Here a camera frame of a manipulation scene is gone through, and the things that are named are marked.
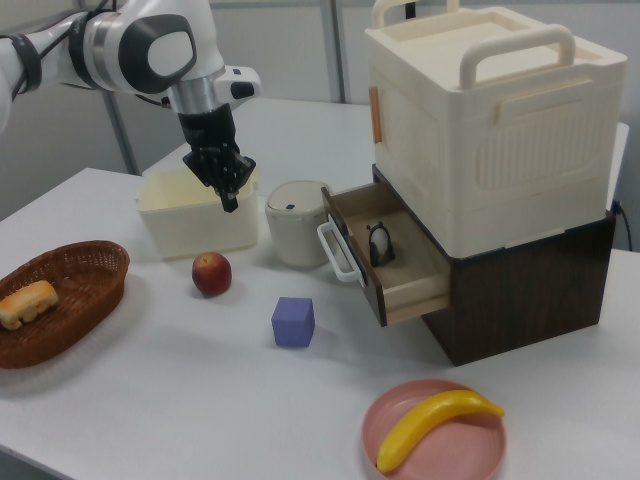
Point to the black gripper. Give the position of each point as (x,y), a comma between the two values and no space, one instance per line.
(207,127)

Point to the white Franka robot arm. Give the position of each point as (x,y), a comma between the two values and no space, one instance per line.
(165,55)

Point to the cream open plastic bin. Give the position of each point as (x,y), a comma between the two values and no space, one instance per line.
(200,225)

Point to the small cream trash can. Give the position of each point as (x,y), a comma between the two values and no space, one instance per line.
(295,230)

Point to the red apple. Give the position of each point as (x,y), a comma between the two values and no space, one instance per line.
(212,274)

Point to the purple cube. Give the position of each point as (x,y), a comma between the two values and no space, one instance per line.
(292,324)

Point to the black white penguin toy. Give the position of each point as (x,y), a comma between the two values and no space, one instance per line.
(381,247)

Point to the brown wicker basket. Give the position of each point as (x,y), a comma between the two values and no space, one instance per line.
(75,300)

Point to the toasted bread piece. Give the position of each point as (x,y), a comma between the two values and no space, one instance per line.
(27,302)

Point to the cream plastic storage box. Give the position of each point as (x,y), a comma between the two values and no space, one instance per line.
(500,150)

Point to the dark wooden cabinet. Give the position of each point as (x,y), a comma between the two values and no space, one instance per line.
(525,300)

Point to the yellow banana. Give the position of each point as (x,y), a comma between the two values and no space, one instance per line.
(430,425)

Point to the pink plate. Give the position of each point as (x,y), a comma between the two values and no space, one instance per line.
(450,450)

